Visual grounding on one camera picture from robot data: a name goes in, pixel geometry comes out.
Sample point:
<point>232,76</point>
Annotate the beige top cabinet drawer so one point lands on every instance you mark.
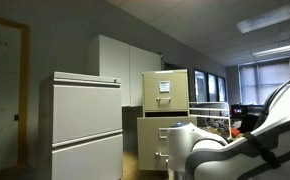
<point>165,91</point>

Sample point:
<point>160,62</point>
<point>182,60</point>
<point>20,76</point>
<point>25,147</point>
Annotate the dark interior windows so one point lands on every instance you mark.
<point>209,87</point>

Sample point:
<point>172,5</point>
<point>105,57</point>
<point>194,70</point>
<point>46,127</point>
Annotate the red object on right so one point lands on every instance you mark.
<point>234,132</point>

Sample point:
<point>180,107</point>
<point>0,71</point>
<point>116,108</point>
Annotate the wood-framed whiteboard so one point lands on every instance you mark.
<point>14,62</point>

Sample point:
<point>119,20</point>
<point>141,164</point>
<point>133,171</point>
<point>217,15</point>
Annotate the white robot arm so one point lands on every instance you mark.
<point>196,154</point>

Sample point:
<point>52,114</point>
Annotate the window blinds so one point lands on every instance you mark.
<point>259,80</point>

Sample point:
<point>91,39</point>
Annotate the white wall cupboard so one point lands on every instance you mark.
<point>112,58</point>

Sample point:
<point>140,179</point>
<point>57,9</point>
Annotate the beige filing cabinet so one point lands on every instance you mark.
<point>165,102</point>

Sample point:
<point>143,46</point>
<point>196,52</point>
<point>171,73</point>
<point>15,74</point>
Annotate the ceiling fluorescent light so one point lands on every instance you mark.
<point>264,20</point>

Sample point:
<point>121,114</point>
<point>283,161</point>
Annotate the beige cabinet drawer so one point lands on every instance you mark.
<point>152,141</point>
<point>165,91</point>

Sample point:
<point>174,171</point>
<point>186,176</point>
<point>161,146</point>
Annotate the beige bottom cabinet drawer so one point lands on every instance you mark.
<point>152,141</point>

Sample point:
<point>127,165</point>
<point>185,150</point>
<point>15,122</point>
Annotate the grey two-drawer cabinet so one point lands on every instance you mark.
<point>80,134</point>

